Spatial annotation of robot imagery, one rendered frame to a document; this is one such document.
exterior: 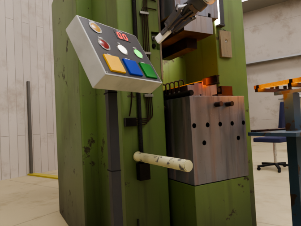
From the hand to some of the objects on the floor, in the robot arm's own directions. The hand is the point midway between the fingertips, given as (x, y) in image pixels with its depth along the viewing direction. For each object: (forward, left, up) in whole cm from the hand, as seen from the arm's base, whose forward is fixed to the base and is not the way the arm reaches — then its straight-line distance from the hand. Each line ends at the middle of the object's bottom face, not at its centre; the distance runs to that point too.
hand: (162, 35), depth 109 cm
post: (+22, +9, -114) cm, 116 cm away
